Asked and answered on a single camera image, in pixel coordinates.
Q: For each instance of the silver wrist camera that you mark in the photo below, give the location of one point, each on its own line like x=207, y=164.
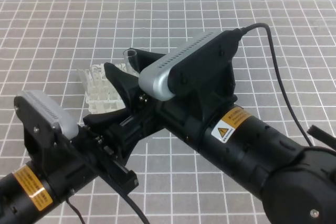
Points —
x=44, y=113
x=191, y=65

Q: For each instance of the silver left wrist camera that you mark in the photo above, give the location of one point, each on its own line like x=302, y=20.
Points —
x=44, y=113

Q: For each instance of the clear test tube in rack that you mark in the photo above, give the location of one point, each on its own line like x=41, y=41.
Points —
x=95, y=79

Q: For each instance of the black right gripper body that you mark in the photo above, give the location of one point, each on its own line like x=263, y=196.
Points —
x=191, y=117

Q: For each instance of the leaning clear test tube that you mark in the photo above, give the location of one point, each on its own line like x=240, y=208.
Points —
x=84, y=76

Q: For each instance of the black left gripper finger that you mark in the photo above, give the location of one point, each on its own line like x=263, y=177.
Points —
x=105, y=120

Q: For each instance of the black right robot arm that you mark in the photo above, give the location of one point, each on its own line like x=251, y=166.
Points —
x=295, y=183

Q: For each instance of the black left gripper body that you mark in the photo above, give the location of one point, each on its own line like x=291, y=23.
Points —
x=68, y=164

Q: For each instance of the clear glass test tube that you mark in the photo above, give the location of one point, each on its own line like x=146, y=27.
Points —
x=131, y=61

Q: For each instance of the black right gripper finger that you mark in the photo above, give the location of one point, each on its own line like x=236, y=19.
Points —
x=144, y=58
x=125, y=84

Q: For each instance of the white plastic test tube rack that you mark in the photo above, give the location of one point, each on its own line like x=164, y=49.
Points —
x=108, y=99

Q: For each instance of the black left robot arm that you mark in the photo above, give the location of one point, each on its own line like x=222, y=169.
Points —
x=25, y=197

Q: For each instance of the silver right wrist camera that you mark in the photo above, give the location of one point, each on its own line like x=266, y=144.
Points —
x=191, y=65

